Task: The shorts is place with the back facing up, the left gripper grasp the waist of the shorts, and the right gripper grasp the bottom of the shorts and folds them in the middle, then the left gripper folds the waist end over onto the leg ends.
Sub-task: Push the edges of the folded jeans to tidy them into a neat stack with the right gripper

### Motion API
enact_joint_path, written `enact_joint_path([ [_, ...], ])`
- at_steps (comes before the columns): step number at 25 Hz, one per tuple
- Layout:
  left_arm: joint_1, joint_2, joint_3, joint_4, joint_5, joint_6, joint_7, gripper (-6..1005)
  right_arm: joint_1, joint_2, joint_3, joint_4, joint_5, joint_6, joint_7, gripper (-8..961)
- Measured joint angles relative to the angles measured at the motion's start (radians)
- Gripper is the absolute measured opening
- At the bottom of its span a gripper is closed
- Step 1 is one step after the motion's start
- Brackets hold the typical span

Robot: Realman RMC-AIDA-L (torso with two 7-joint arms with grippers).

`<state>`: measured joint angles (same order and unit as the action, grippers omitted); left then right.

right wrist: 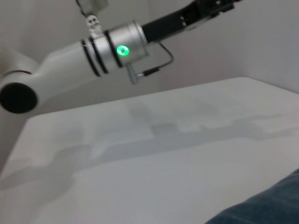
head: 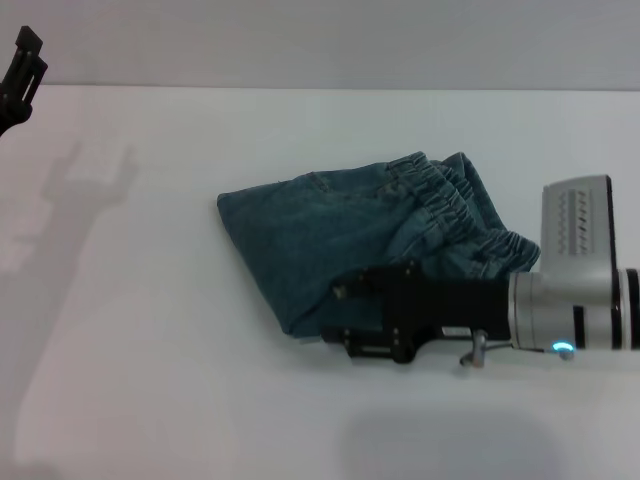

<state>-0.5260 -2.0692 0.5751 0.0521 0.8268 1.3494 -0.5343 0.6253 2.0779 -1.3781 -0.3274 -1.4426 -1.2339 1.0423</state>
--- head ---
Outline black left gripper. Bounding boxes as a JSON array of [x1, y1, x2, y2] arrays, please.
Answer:
[[0, 25, 49, 136]]

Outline blue denim shorts with cartoon print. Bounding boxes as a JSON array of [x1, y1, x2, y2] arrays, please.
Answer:
[[216, 151, 543, 344]]

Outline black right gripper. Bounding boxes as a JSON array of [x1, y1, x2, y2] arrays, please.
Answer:
[[319, 259, 511, 364]]

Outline right arm cable with plug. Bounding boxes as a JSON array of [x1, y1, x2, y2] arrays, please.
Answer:
[[458, 332, 516, 370]]

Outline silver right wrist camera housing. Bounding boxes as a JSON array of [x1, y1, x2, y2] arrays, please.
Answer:
[[542, 174, 619, 279]]

